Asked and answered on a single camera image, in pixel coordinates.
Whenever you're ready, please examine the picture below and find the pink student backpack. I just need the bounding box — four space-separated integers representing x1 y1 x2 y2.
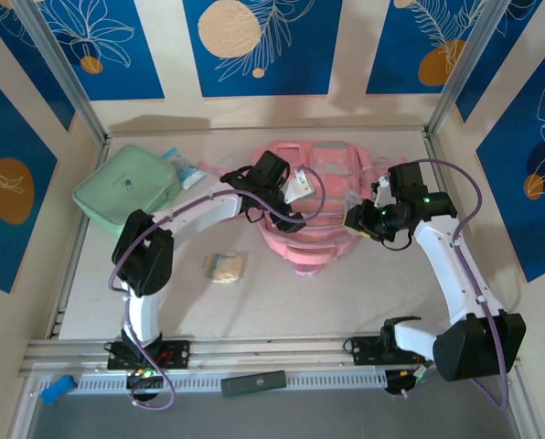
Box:
197 139 383 278

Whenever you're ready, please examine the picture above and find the blue tissue packet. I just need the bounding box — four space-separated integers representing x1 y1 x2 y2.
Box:
159 146 206 191

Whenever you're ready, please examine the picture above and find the beige bread packet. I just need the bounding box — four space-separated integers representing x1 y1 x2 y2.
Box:
202 252 247 285

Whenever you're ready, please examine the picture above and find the mint green zip bag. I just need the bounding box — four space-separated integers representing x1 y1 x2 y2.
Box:
72 144 183 239

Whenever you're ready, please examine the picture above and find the small black controller board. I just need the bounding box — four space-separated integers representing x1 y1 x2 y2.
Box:
125 368 166 391
384 365 433 398

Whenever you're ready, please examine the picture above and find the dark green remote bar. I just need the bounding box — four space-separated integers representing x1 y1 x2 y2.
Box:
220 369 286 398

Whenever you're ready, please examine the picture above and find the blue cylinder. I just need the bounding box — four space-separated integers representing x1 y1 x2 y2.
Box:
41 374 75 406

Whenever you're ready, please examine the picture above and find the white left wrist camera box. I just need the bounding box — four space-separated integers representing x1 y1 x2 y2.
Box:
283 166 315 206

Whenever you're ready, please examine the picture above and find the aluminium table side rail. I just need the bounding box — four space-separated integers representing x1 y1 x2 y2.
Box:
47 136 112 340
421 130 497 330

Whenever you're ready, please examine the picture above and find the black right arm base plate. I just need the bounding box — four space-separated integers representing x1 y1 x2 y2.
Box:
349 336 436 367

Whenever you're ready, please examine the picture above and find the aluminium mounting rail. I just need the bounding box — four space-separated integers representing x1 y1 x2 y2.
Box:
18 331 523 379

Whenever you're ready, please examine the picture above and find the white slotted cable duct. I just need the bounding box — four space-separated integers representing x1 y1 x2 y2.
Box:
73 369 388 392

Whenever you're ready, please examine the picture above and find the aluminium frame post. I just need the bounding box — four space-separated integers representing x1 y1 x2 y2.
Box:
14 0 112 143
425 0 507 138

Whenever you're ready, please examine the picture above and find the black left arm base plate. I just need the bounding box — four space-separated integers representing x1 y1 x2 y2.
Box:
106 339 192 370

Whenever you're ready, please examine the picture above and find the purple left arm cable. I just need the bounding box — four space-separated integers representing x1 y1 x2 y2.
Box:
107 166 326 412

